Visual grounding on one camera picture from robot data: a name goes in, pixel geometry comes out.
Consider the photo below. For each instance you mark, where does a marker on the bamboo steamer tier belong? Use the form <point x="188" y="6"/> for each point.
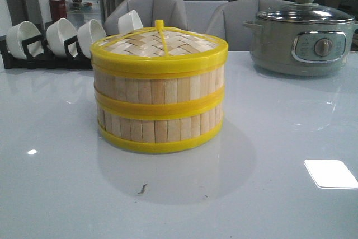
<point x="198" y="90"/>
<point x="160" y="136"/>

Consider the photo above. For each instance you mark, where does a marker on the woven bamboo steamer lid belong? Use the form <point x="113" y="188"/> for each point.
<point x="158" y="52"/>

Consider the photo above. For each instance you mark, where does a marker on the grey chair right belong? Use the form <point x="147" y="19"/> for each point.
<point x="227" y="21"/>

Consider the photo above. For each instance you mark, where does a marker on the grey chair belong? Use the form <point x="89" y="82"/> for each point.
<point x="172" y="12"/>
<point x="227" y="21"/>

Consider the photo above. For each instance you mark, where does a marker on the white bowl rightmost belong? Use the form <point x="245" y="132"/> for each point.
<point x="129" y="22"/>

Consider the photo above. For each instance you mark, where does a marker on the white bowl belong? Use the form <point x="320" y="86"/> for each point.
<point x="89" y="33"/>
<point x="57" y="33"/>
<point x="129" y="22"/>
<point x="17" y="34"/>

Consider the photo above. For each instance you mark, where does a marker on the grey chair left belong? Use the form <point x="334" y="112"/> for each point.
<point x="172" y="12"/>

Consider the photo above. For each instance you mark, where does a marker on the green electric cooking pot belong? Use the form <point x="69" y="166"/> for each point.
<point x="300" y="49"/>

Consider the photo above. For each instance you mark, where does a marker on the black bowl rack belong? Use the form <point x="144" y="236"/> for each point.
<point x="73" y="59"/>

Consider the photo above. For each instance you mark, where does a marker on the red bin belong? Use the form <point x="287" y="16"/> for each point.
<point x="57" y="9"/>

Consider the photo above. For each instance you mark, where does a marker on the glass pot lid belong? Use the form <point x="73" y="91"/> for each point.
<point x="307" y="12"/>

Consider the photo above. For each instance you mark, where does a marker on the white bowl far left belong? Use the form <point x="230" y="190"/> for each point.
<point x="17" y="34"/>

